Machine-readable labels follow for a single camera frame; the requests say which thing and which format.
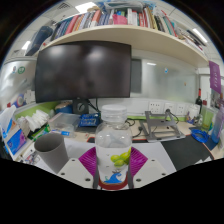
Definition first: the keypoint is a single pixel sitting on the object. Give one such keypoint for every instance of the blue round container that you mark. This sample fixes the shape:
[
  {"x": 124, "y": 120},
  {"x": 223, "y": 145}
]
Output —
[{"x": 63, "y": 108}]

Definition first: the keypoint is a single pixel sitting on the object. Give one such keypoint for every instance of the clear plastic water bottle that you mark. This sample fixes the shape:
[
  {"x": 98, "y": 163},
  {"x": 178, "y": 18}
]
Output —
[{"x": 113, "y": 143}]

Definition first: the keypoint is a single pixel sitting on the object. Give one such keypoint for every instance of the pile of white tissues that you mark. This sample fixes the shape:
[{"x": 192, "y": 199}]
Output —
[{"x": 35, "y": 120}]

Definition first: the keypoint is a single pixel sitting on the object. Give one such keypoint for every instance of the blue circuit board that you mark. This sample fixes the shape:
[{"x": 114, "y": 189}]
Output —
[{"x": 90, "y": 119}]

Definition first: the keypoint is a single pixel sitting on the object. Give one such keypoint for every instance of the white paper sheets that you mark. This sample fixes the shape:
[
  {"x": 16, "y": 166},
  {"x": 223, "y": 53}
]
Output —
[{"x": 150, "y": 156}]

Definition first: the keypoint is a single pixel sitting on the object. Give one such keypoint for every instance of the grey metal laptop stand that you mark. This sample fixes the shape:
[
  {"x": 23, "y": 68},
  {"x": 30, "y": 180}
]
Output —
[{"x": 161, "y": 128}]

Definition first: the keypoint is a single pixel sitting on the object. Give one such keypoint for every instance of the black desk mat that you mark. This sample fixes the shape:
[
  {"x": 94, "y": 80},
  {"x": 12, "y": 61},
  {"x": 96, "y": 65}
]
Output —
[{"x": 186, "y": 151}]

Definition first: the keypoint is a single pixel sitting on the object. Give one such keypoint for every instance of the dark wine bottle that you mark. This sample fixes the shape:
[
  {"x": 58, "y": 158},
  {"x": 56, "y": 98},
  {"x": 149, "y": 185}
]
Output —
[{"x": 199, "y": 101}]

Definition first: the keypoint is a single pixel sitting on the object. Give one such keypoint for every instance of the translucent purple drink bottle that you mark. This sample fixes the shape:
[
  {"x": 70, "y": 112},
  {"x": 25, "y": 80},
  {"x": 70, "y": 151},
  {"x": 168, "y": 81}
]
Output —
[{"x": 218, "y": 125}]

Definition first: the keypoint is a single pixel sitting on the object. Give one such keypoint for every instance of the black computer monitor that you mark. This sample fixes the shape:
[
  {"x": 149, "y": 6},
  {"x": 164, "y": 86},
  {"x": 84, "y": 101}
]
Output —
[{"x": 83, "y": 71}]

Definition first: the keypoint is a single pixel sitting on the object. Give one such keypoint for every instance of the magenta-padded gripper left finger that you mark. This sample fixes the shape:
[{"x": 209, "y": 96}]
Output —
[{"x": 88, "y": 161}]

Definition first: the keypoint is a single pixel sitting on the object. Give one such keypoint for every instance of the grey paper cup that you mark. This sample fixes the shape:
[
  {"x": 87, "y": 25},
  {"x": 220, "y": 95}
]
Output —
[{"x": 51, "y": 153}]

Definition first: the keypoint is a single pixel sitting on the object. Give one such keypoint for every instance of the clear plastic box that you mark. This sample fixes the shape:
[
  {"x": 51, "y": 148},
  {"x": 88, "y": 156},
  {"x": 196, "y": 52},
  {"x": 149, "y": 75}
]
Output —
[{"x": 65, "y": 122}]

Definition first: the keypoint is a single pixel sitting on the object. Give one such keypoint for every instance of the blue tissue box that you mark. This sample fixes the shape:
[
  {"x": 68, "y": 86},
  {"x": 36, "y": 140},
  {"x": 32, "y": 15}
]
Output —
[{"x": 16, "y": 141}]

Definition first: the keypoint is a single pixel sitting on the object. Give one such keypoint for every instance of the white wall socket panel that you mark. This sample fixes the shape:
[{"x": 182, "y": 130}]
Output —
[{"x": 166, "y": 107}]

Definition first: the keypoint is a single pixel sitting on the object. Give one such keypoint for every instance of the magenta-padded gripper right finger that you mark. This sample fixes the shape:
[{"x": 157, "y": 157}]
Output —
[{"x": 137, "y": 161}]

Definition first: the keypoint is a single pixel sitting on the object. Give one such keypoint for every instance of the purple hanging banner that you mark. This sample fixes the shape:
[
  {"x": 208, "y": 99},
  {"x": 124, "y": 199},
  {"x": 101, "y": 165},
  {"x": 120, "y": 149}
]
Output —
[{"x": 215, "y": 76}]

